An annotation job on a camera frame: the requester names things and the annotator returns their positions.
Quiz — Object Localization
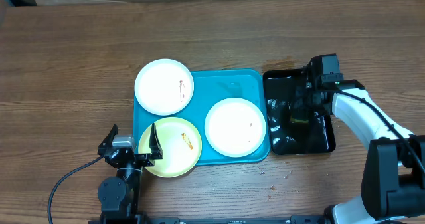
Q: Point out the white plate with crumbs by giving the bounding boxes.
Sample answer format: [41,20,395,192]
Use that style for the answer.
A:
[205,98,266,158]

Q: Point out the orange food scrap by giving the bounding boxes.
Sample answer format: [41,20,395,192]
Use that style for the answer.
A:
[181,133,193,150]

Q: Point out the white plate with red stain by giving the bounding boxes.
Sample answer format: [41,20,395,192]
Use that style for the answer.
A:
[134,58,195,116]

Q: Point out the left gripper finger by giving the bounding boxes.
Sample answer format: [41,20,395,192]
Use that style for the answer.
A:
[98,124,118,155]
[149,123,163,160]

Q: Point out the teal plastic tray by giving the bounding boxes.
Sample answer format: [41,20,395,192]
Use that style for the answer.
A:
[133,69,270,166]

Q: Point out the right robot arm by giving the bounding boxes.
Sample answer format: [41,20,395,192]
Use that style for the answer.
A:
[289,80,424,223]

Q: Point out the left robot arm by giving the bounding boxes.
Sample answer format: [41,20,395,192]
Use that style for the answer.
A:
[98,124,163,223]

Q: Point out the black rectangular water tray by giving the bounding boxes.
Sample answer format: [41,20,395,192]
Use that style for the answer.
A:
[263,69,336,155]

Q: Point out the green yellow sponge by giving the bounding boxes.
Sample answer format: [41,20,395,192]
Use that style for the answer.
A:
[290,116,309,124]

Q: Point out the yellow plate with food scrap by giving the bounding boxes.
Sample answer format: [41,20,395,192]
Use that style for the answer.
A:
[146,117,202,178]

